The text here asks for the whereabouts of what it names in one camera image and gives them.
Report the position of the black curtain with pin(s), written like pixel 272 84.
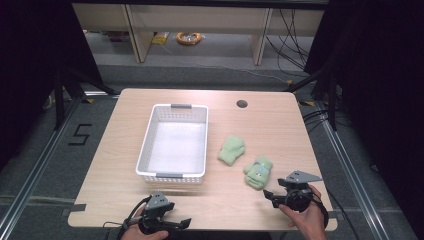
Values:
pixel 33 66
pixel 383 83

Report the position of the yellow packet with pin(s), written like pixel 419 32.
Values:
pixel 160 39

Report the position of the person's right hand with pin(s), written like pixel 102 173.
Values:
pixel 311 223

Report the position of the person's left hand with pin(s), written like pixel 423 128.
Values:
pixel 140 235

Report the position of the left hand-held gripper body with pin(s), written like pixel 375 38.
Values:
pixel 156 206

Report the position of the light wooden shelf unit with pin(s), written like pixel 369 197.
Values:
pixel 200 20

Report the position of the green glove with patch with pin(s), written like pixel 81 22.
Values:
pixel 258 173

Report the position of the white plastic basket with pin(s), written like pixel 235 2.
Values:
pixel 176 146

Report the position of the plain green glove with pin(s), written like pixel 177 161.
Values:
pixel 231 150

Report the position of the aluminium floor rail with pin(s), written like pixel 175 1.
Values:
pixel 353 173

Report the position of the black metal stand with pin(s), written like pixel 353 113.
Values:
pixel 331 100
pixel 60 100

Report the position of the clear plastic bag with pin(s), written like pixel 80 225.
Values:
pixel 40 160

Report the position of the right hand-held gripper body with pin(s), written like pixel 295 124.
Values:
pixel 298 196

